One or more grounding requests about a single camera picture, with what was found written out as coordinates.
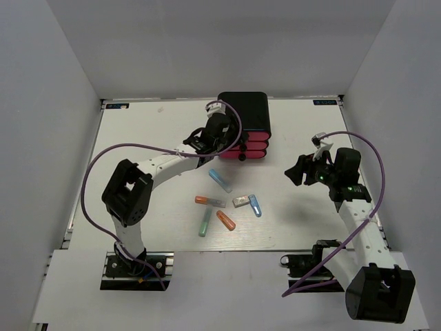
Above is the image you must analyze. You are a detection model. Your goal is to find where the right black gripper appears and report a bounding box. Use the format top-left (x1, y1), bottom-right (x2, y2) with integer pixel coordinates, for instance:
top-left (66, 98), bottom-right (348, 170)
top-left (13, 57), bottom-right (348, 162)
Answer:
top-left (285, 148), bottom-right (340, 187)

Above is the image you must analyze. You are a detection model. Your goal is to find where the pink drawer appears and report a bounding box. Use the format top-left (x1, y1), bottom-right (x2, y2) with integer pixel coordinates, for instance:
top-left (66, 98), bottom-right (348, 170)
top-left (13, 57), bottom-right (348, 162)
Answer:
top-left (220, 150), bottom-right (267, 161)
top-left (243, 131), bottom-right (271, 141)
top-left (234, 141), bottom-right (269, 152)

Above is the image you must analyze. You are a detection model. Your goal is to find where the blue transparent correction tape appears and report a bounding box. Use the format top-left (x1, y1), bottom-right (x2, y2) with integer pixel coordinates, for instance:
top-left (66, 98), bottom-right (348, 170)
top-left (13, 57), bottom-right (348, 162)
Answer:
top-left (248, 194), bottom-right (262, 217)

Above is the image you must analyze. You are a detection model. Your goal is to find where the orange transparent correction tape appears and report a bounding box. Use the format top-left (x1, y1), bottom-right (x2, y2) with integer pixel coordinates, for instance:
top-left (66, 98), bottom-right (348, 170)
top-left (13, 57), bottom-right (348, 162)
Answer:
top-left (216, 210), bottom-right (236, 231)

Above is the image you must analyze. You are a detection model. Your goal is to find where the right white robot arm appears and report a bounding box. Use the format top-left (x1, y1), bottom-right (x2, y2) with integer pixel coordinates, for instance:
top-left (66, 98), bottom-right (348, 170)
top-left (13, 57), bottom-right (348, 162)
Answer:
top-left (284, 148), bottom-right (416, 324)

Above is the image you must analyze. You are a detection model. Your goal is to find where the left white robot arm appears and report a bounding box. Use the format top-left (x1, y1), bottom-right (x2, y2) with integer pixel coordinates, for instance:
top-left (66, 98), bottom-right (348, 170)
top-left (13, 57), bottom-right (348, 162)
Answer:
top-left (102, 110), bottom-right (247, 275)

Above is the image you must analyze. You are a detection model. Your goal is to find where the black drawer cabinet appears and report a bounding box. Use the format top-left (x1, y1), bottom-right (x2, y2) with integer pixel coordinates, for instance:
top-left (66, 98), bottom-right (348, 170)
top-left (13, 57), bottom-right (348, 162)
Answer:
top-left (218, 92), bottom-right (271, 134)

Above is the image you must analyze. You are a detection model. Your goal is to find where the light blue glue stick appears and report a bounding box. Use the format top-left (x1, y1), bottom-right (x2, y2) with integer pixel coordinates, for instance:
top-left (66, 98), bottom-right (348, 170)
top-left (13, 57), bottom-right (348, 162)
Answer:
top-left (209, 169), bottom-right (232, 193)

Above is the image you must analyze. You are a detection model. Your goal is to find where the white staples box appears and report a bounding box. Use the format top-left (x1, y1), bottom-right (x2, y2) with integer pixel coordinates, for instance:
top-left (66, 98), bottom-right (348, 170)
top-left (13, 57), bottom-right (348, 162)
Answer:
top-left (232, 195), bottom-right (250, 208)

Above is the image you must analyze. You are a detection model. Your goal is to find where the orange cap highlighter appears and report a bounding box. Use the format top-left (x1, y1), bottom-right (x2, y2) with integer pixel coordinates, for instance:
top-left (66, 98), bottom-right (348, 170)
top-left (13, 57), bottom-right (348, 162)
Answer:
top-left (194, 196), bottom-right (227, 208)

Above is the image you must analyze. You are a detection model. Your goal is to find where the right blue table label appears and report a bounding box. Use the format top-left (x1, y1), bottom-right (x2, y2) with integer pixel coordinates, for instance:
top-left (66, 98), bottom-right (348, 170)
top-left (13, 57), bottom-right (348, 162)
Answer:
top-left (313, 99), bottom-right (338, 106)

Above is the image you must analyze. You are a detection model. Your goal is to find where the blue table label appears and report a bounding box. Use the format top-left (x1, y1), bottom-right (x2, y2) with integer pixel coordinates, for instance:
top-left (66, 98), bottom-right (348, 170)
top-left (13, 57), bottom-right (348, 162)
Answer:
top-left (313, 99), bottom-right (338, 106)
top-left (105, 103), bottom-right (130, 110)

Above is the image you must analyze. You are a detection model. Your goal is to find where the green highlighter pen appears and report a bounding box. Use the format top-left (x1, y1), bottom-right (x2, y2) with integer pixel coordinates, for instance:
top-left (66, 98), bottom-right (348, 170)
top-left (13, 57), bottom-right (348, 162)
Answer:
top-left (198, 205), bottom-right (213, 237)

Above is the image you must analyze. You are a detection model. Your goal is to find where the left blue table label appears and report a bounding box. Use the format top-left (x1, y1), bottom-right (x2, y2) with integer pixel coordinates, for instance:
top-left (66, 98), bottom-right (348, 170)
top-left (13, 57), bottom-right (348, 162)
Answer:
top-left (105, 103), bottom-right (130, 110)

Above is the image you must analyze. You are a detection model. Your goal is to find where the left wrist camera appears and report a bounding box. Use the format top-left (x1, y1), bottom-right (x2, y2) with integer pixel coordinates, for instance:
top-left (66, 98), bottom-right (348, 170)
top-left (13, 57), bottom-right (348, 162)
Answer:
top-left (205, 101), bottom-right (225, 118)

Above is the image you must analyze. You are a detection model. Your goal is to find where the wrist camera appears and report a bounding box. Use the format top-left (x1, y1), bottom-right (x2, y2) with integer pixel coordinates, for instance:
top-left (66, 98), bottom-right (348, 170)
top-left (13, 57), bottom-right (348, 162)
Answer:
top-left (311, 132), bottom-right (334, 161)
top-left (205, 101), bottom-right (225, 118)

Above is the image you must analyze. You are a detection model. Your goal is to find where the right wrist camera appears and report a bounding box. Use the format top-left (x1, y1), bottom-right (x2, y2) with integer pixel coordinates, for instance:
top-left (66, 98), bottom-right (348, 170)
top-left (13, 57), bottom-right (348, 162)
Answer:
top-left (311, 132), bottom-right (334, 161)

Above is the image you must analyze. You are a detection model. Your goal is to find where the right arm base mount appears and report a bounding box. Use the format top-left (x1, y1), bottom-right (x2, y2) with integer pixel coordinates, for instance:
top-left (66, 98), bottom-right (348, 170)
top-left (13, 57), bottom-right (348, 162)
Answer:
top-left (280, 239), bottom-right (344, 293)

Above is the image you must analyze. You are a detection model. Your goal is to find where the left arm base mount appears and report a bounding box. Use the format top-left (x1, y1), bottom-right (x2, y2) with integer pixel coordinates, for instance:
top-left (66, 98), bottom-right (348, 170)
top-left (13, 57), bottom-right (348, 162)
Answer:
top-left (100, 252), bottom-right (174, 292)

